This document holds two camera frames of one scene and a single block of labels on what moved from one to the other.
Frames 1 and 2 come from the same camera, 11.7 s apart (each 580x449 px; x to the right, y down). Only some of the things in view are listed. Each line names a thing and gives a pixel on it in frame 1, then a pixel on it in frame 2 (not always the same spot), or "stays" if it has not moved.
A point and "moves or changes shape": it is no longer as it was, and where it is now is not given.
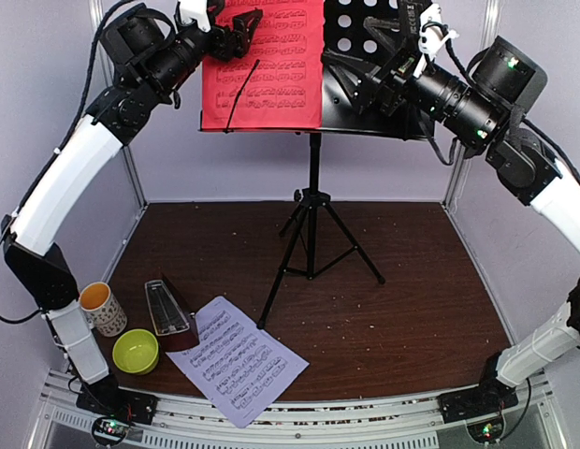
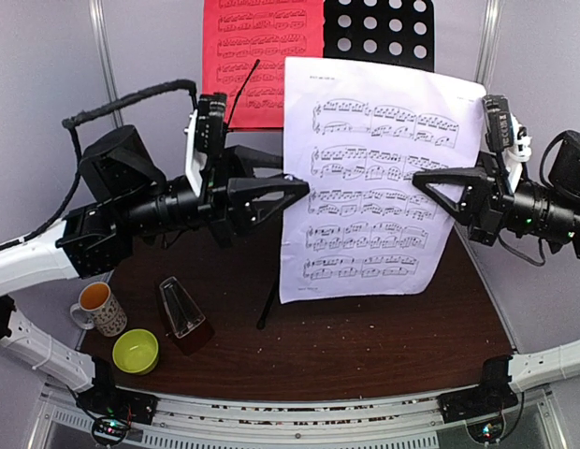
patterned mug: x=103 y=311 stays
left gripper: x=240 y=39 to x=232 y=185
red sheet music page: x=286 y=91 stays
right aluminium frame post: x=490 y=12 stays
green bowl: x=136 y=351 stays
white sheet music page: x=239 y=367 to x=357 y=134
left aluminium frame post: x=97 y=16 stays
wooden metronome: x=174 y=318 moves or changes shape
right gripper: x=396 y=73 to x=483 y=197
